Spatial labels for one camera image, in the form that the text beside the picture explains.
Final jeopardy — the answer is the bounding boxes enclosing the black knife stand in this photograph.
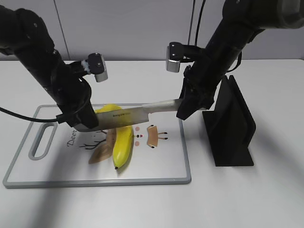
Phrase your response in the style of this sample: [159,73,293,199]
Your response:
[202,75,256,167]

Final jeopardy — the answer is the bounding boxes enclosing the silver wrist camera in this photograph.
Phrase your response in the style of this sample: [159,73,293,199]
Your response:
[81,52,108,83]
[166,42,204,73]

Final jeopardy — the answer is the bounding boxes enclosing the knife with white handle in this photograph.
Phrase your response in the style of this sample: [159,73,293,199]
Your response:
[95,98,185,131]

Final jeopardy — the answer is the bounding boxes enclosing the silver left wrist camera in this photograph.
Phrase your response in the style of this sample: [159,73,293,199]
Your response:
[81,52,108,83]

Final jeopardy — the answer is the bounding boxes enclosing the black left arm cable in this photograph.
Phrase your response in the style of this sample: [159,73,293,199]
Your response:
[0,106,64,124]

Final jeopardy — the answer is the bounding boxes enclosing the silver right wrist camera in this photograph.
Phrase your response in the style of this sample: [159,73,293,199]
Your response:
[166,42,204,73]

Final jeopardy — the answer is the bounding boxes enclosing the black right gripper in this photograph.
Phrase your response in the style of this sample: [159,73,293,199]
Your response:
[176,54,228,120]

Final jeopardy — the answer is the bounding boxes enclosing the yellow plastic banana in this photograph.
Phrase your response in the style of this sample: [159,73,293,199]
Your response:
[95,104,133,170]

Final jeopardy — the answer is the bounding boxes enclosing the white grey-rimmed cutting board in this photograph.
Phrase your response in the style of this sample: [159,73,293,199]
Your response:
[3,112,191,189]

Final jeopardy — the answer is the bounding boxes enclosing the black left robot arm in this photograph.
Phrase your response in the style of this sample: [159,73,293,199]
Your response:
[0,6,98,129]

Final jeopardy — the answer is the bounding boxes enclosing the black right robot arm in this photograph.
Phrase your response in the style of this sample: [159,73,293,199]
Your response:
[167,0,304,120]

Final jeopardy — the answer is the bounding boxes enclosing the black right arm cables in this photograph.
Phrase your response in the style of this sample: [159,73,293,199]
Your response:
[186,0,207,46]

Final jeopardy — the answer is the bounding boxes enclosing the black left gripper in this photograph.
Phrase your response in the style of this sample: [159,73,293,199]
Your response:
[51,66,98,129]

